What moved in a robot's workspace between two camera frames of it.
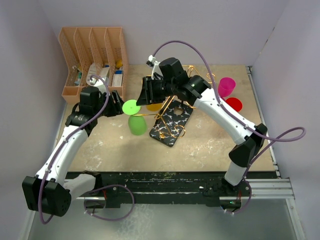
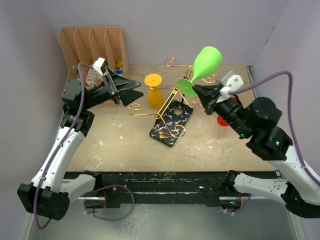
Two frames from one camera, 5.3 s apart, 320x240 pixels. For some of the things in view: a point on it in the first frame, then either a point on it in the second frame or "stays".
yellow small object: [119, 63] stays
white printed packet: [92, 71] stays
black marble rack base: [171, 122] stays
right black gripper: [148, 95] → [207, 95]
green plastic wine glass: [137, 124] → [207, 63]
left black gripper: [116, 107] → [117, 83]
